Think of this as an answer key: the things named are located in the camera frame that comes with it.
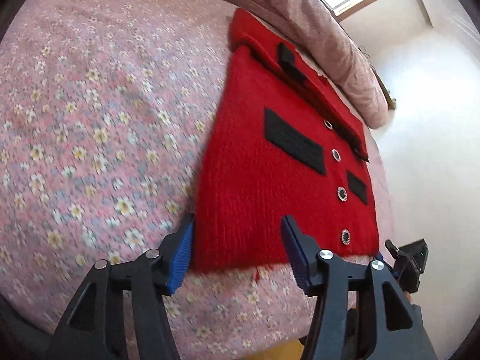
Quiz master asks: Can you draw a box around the red knit cardigan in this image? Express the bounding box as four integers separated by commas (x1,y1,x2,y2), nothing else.
192,9,379,272

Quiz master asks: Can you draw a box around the wooden bedside shelf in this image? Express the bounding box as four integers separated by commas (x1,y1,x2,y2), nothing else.
368,64,397,114

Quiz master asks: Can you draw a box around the pink floral bed sheet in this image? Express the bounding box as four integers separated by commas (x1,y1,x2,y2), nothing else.
0,0,396,360

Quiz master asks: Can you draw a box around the pink rolled duvet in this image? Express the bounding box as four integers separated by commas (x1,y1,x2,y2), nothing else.
226,0,389,129

